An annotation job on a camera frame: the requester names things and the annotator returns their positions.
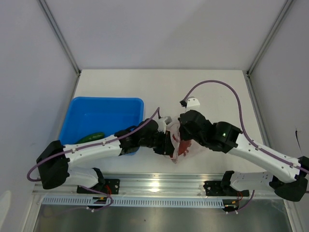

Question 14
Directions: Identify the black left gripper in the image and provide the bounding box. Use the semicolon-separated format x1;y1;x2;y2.
139;130;177;156

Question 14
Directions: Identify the clear pink zip top bag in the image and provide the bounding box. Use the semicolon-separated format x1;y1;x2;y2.
164;120;208;165

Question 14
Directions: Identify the red toy lobster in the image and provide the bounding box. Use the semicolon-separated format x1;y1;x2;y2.
170;139;192;162

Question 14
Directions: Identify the blue plastic bin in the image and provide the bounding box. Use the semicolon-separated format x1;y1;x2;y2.
58;97;144;145

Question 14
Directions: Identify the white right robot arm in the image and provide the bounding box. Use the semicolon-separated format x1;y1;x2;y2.
178;110;309;202

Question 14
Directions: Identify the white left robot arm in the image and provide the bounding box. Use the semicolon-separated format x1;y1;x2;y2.
36;116;175;193

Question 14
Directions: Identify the dark green toy cucumber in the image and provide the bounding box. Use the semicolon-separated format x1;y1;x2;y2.
76;132;105;144

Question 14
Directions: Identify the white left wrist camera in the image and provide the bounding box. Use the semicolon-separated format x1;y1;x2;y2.
157;116;172;133

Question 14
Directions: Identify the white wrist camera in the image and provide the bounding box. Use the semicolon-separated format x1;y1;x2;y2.
157;116;172;133
180;97;200;112

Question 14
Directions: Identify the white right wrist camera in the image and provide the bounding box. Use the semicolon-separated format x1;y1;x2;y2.
180;97;200;112

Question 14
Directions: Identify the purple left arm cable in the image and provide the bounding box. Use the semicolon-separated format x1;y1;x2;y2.
26;107;161;215

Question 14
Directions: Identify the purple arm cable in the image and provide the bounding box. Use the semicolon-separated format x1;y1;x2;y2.
26;107;161;215
182;80;309;174

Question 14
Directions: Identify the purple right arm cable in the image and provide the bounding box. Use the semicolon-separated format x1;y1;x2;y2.
182;80;309;174

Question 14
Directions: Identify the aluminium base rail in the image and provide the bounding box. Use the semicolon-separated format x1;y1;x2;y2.
32;173;279;200

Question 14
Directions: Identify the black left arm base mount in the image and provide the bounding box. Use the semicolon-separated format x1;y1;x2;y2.
77;179;120;195

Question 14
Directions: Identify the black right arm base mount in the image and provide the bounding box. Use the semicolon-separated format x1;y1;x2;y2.
203;181;250;197

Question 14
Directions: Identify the slotted white cable duct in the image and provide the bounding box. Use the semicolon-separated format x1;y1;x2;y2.
42;196;224;208

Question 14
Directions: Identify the right aluminium frame post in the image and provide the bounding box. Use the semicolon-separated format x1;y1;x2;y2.
246;0;296;75

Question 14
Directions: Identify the aluminium frame post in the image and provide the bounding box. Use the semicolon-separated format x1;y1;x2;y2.
246;0;296;75
37;0;82;75

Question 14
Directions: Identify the left aluminium frame post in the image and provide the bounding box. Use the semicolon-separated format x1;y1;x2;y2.
37;0;82;75

